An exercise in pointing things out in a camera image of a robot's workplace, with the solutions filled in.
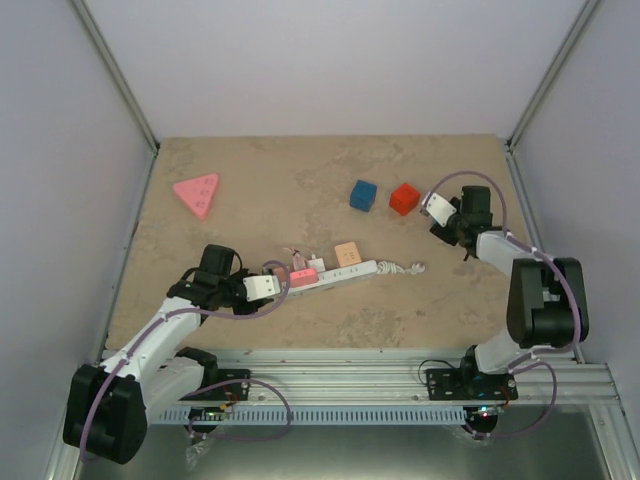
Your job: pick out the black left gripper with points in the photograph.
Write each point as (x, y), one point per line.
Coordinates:
(252, 309)

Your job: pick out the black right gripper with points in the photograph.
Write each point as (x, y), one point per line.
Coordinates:
(443, 235)

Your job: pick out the red cube socket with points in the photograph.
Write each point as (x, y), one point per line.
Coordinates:
(404, 199)

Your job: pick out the pink round plug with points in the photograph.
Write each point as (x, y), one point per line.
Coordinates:
(303, 278)

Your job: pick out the blue cube socket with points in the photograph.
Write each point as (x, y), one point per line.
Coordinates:
(363, 196)

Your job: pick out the white power strip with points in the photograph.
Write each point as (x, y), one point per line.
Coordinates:
(337, 278)

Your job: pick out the pink power strip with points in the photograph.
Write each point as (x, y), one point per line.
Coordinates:
(197, 194)

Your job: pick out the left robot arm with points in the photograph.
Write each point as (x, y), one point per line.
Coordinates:
(111, 404)

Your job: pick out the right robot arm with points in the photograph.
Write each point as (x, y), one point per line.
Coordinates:
(546, 305)

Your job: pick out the beige cube socket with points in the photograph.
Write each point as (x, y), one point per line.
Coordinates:
(347, 254)

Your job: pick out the pink rectangular adapter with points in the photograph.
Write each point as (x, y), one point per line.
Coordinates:
(281, 272)

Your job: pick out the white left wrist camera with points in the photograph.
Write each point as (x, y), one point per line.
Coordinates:
(261, 287)

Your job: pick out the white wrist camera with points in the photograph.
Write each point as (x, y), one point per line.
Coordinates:
(261, 287)
(437, 208)

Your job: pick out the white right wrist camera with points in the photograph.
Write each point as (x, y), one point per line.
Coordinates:
(437, 208)

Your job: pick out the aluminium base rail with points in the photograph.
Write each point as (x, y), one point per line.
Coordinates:
(335, 377)

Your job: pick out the grey slotted cable duct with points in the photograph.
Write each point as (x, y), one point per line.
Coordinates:
(316, 415)

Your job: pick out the aluminium frame post right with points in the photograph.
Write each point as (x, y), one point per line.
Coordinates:
(568, 45)

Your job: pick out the aluminium frame post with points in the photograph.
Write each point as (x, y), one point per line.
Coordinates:
(91, 28)
(568, 45)

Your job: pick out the aluminium frame post left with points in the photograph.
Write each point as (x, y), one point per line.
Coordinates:
(91, 28)

